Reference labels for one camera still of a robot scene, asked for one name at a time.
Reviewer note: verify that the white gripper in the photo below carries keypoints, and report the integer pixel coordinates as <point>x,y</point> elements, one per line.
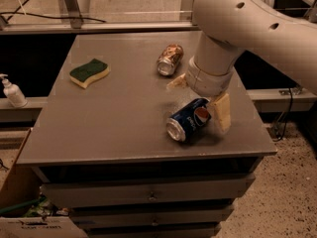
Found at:
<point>208,81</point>

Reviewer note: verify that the blue pepsi can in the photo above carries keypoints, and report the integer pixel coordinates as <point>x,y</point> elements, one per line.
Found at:
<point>182,124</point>

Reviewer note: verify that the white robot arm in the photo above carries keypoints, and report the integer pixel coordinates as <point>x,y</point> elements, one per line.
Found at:
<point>297,60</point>

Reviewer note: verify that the brown soda can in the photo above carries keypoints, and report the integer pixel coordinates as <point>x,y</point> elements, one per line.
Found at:
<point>169,59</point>

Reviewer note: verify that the grey drawer cabinet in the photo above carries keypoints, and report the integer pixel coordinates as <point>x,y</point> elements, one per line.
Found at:
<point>103,152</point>

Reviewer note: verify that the green yellow sponge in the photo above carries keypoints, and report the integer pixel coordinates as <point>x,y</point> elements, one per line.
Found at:
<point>88,73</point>

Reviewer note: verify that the white pump bottle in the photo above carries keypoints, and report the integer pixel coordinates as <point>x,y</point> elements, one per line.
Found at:
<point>13,92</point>

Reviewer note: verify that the cardboard box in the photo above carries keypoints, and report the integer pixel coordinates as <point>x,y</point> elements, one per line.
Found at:
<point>19,190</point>

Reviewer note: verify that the metal frame rail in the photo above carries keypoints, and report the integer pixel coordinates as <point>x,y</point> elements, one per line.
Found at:
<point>99,25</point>

